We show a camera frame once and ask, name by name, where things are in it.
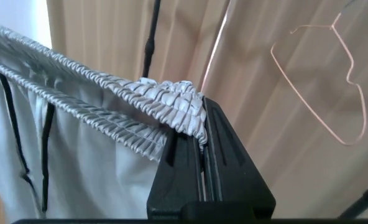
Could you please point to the pink clothes hanger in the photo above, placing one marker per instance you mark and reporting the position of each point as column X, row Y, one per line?
column 351, row 62

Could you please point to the black clothes rack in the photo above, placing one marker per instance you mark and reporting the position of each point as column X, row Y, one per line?
column 149, row 46

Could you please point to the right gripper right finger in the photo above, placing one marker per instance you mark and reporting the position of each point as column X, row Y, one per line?
column 233, row 174

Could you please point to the beige curtain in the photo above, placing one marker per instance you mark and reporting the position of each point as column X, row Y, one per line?
column 258, row 93

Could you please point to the pale grey shorts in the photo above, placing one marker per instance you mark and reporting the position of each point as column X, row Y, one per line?
column 94, row 174

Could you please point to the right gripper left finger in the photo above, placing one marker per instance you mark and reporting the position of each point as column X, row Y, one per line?
column 174, row 186

